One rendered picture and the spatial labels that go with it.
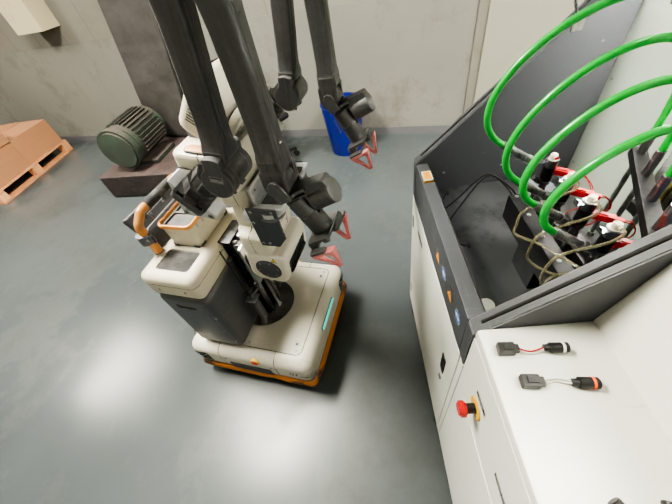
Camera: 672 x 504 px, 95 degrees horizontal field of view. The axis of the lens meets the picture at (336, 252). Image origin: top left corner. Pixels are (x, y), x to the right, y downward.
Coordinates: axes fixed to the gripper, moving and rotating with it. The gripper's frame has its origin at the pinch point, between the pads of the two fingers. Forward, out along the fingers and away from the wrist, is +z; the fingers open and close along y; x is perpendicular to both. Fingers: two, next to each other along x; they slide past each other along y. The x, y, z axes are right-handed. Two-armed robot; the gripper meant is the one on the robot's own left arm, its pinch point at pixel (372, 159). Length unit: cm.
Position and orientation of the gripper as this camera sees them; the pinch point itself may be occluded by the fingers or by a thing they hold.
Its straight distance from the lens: 113.3
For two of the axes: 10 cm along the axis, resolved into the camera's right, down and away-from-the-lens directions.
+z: 5.7, 6.3, 5.2
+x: -7.8, 2.2, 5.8
